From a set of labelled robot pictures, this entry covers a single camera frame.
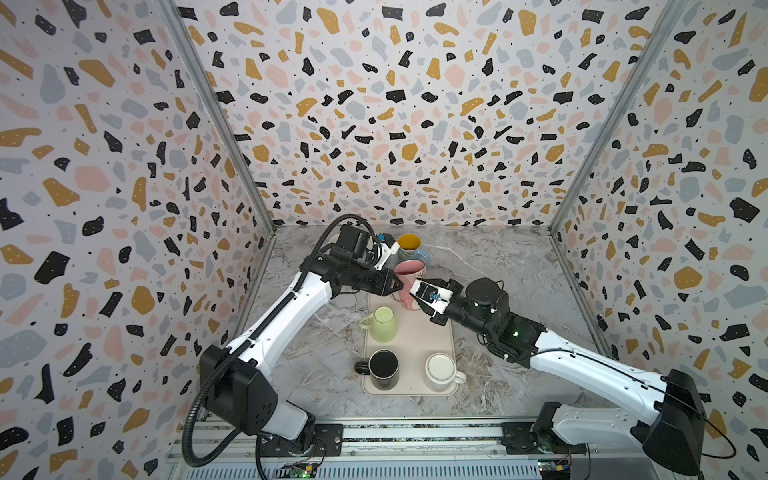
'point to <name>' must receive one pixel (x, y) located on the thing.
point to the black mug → (383, 367)
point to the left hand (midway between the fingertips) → (400, 280)
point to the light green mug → (382, 324)
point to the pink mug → (408, 271)
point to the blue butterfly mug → (410, 249)
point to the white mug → (441, 371)
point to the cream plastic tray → (409, 354)
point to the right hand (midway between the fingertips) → (415, 278)
